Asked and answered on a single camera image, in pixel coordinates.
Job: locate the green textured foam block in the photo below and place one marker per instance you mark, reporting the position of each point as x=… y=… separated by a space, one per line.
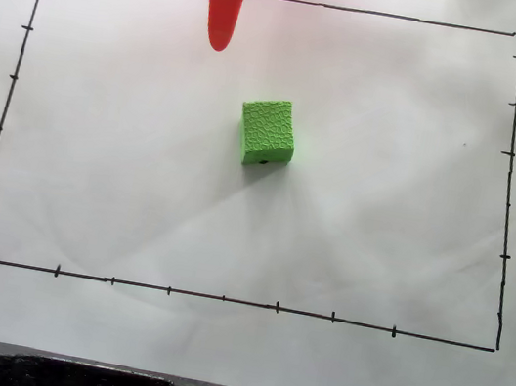
x=266 y=127

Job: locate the white paper sheet with rectangle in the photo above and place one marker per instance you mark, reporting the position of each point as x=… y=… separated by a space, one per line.
x=328 y=244

